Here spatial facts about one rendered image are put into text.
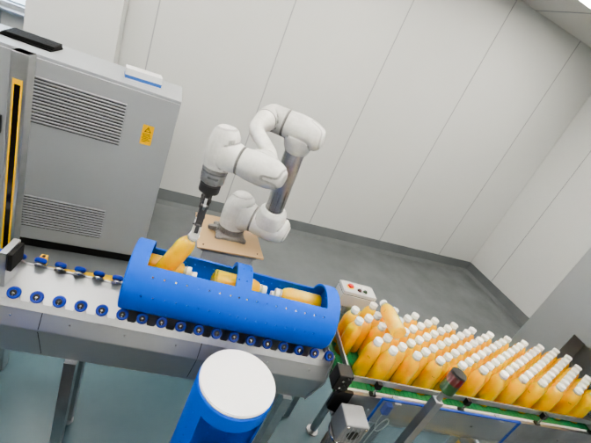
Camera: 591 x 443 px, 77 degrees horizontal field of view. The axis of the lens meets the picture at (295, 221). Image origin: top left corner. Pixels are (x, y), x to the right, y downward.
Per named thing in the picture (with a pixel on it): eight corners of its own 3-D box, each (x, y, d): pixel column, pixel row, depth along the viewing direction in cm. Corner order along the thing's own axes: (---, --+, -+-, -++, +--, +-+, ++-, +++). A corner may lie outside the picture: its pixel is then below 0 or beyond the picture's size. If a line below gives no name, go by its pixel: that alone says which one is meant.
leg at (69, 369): (51, 440, 185) (67, 352, 160) (63, 441, 187) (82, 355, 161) (45, 452, 180) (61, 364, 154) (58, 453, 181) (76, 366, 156)
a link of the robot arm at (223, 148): (195, 164, 126) (230, 180, 126) (207, 120, 120) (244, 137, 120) (208, 158, 136) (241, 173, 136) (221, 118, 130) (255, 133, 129)
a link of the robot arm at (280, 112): (259, 101, 166) (286, 114, 165) (271, 95, 181) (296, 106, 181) (251, 128, 173) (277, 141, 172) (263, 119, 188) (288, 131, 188)
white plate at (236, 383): (186, 359, 130) (186, 362, 131) (222, 430, 113) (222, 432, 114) (251, 341, 149) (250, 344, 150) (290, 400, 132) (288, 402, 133)
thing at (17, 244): (10, 270, 148) (14, 237, 142) (22, 272, 149) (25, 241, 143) (-4, 286, 139) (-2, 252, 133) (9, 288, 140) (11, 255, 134)
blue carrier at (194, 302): (134, 270, 168) (144, 222, 152) (310, 311, 192) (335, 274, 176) (113, 322, 145) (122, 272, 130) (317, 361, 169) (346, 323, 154)
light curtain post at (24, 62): (-4, 359, 208) (18, 47, 139) (8, 361, 209) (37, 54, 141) (-11, 368, 202) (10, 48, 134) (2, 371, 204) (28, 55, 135)
